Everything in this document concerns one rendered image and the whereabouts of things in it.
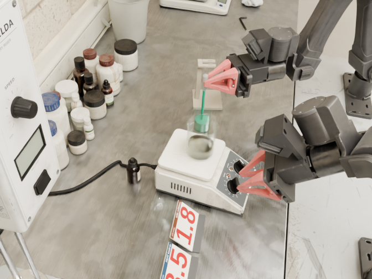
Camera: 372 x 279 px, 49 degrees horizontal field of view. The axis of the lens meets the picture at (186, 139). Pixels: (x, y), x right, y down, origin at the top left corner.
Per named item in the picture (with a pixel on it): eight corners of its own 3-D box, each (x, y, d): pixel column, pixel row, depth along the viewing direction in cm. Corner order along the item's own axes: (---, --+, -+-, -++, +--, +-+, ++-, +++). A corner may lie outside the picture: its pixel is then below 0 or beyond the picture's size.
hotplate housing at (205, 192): (254, 175, 95) (261, 151, 90) (241, 218, 87) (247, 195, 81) (165, 149, 100) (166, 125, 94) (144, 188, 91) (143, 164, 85)
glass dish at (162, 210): (170, 200, 89) (170, 194, 87) (179, 220, 85) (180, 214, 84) (146, 207, 87) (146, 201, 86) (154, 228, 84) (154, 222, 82)
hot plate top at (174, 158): (226, 144, 91) (227, 140, 90) (211, 182, 83) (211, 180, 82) (176, 129, 93) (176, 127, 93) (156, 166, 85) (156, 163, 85)
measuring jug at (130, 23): (94, 46, 131) (89, 1, 120) (99, 25, 140) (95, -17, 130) (152, 47, 132) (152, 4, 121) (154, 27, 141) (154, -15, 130)
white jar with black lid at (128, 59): (141, 67, 124) (141, 47, 119) (122, 74, 121) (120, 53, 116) (131, 56, 128) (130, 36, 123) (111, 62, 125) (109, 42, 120)
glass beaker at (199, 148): (203, 169, 85) (206, 139, 79) (178, 154, 87) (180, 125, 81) (221, 150, 89) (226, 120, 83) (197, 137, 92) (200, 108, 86)
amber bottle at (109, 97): (101, 101, 111) (97, 78, 106) (110, 98, 113) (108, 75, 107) (105, 108, 110) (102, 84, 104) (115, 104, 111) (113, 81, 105)
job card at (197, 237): (205, 216, 87) (207, 204, 84) (199, 253, 80) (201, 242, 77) (177, 211, 87) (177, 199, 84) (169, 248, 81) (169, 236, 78)
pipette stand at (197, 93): (220, 92, 117) (225, 53, 108) (222, 110, 111) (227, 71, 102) (192, 91, 117) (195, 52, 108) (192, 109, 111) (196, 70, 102)
